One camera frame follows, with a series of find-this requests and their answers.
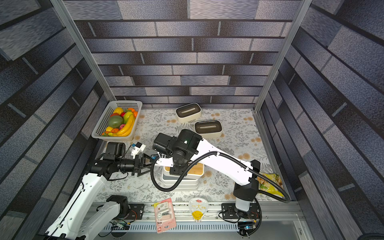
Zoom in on grey lid tissue box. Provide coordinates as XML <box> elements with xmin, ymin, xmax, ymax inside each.
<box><xmin>164</xmin><ymin>183</ymin><xmax>199</xmax><ymax>188</ymax></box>
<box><xmin>173</xmin><ymin>187</ymin><xmax>198</xmax><ymax>192</ymax></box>
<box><xmin>161</xmin><ymin>176</ymin><xmax>199</xmax><ymax>186</ymax></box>

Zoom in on orange toy fruit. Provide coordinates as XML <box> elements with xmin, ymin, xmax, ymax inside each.
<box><xmin>128</xmin><ymin>108</ymin><xmax>138</xmax><ymax>118</ymax></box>

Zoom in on pink blister pack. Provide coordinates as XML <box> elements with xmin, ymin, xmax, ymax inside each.
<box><xmin>154</xmin><ymin>198</ymin><xmax>177</xmax><ymax>234</ymax></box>

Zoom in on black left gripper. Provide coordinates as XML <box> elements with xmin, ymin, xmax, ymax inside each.
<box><xmin>116</xmin><ymin>154</ymin><xmax>156</xmax><ymax>175</ymax></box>

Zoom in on green toy mango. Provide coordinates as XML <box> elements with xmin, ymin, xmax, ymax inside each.
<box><xmin>108</xmin><ymin>115</ymin><xmax>124</xmax><ymax>129</ymax></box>

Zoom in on white plastic fruit basket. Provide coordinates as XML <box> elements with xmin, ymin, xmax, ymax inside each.
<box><xmin>92</xmin><ymin>100</ymin><xmax>143</xmax><ymax>141</ymax></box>

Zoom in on dark brown lid tissue box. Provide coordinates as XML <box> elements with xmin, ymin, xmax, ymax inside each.
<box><xmin>176</xmin><ymin>103</ymin><xmax>202</xmax><ymax>123</ymax></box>

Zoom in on yellow toy lemon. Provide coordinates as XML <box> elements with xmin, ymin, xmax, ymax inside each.
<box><xmin>113</xmin><ymin>108</ymin><xmax>124</xmax><ymax>115</ymax></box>

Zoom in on yellow-green toy pear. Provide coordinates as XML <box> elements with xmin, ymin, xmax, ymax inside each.
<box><xmin>123</xmin><ymin>111</ymin><xmax>134</xmax><ymax>124</ymax></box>

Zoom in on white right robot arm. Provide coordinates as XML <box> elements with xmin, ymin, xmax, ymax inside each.
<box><xmin>150</xmin><ymin>129</ymin><xmax>291</xmax><ymax>213</ymax></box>

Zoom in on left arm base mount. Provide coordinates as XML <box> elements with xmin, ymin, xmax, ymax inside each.
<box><xmin>123</xmin><ymin>203</ymin><xmax>145</xmax><ymax>221</ymax></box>

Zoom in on brown lid rounded tissue box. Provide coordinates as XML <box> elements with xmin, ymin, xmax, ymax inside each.
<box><xmin>195</xmin><ymin>120</ymin><xmax>223</xmax><ymax>139</ymax></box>

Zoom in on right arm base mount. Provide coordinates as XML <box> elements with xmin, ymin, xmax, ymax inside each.
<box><xmin>221</xmin><ymin>203</ymin><xmax>261</xmax><ymax>221</ymax></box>

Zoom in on yellow toy banana bunch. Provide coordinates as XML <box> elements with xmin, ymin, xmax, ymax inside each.
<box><xmin>105</xmin><ymin>115</ymin><xmax>136</xmax><ymax>137</ymax></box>

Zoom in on yellow smiley snack cup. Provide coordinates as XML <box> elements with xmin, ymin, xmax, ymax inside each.
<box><xmin>189</xmin><ymin>198</ymin><xmax>209</xmax><ymax>223</ymax></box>

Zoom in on wooden lid tissue box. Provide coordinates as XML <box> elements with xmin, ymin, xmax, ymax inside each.
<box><xmin>162</xmin><ymin>163</ymin><xmax>205</xmax><ymax>180</ymax></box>

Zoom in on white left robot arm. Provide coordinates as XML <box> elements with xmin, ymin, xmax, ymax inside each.
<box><xmin>44</xmin><ymin>142</ymin><xmax>153</xmax><ymax>240</ymax></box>

